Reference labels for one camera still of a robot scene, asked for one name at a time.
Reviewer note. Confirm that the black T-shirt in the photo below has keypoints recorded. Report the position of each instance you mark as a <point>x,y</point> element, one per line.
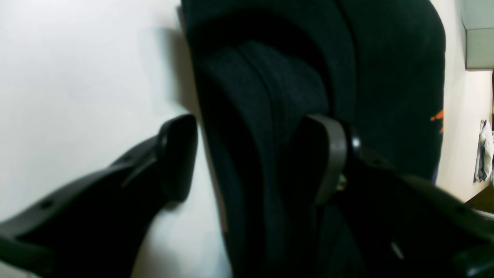
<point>262,65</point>

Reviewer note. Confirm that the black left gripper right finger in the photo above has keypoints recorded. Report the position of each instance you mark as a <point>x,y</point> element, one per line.
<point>403,225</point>

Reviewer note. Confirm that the white plastic bin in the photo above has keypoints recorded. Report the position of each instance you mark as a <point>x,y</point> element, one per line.
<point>478,20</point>

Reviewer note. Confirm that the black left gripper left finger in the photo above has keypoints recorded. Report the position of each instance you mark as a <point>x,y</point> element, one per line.
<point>93,227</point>

